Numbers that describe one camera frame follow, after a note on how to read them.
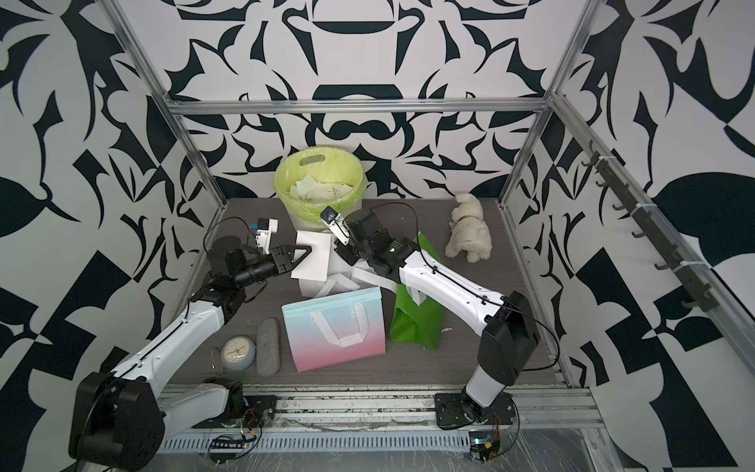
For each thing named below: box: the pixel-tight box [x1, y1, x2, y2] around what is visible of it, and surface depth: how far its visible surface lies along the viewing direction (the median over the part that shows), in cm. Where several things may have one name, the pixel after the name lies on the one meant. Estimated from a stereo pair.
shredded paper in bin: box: [290, 174, 354, 202], surface depth 99 cm
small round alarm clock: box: [220, 335, 257, 372], surface depth 81 cm
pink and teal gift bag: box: [281, 286, 387, 373], surface depth 73 cm
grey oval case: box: [255, 317, 281, 378], surface depth 83 cm
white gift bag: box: [290, 230, 399, 298], surface depth 79 cm
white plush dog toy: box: [444, 193, 493, 264], surface depth 101 cm
